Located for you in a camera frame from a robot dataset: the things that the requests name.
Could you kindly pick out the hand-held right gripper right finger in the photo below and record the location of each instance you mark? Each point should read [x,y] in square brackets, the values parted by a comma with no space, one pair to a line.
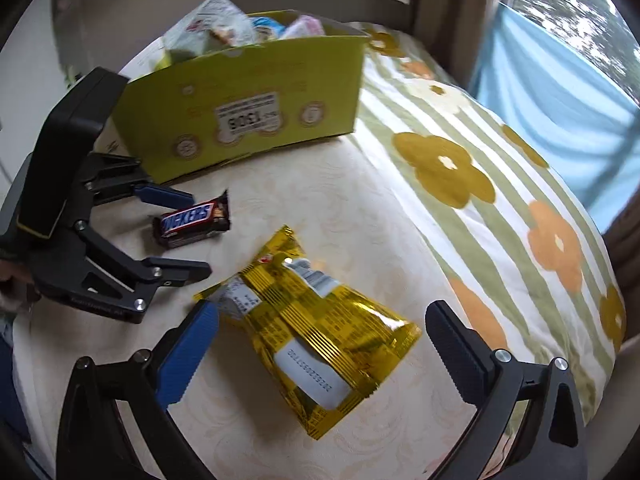
[452,355]

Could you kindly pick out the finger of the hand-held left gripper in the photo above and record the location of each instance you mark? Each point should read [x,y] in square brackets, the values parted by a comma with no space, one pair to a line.
[165,274]
[160,195]

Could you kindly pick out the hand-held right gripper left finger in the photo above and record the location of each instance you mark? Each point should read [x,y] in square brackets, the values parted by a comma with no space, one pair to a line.
[189,354]

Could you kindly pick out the brown chocolate bar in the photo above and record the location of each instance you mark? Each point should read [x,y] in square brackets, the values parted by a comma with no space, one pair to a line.
[192,219]

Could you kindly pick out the green cardboard box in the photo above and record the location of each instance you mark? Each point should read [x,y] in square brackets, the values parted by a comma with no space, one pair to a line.
[240,105]

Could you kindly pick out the gold foil snack packet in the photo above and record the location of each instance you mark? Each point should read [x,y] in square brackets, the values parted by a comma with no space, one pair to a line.
[320,330]

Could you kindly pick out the pale pink snack packet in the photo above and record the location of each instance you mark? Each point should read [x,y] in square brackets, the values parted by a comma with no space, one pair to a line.
[302,26]

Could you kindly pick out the floral striped blanket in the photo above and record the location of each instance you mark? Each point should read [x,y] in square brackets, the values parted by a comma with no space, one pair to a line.
[475,185]

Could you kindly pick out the white green snack packet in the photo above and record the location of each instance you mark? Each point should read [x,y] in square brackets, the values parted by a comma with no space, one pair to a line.
[210,20]

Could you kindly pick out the blue white snack packet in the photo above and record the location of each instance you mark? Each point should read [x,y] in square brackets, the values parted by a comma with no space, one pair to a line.
[265,25]

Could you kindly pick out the blue window cloth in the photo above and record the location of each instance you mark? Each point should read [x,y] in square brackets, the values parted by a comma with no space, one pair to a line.
[555,95]

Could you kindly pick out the beige curtain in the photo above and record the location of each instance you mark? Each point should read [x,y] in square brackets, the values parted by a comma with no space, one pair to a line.
[450,15]

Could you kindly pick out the window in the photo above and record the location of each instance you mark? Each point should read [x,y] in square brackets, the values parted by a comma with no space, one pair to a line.
[575,0]

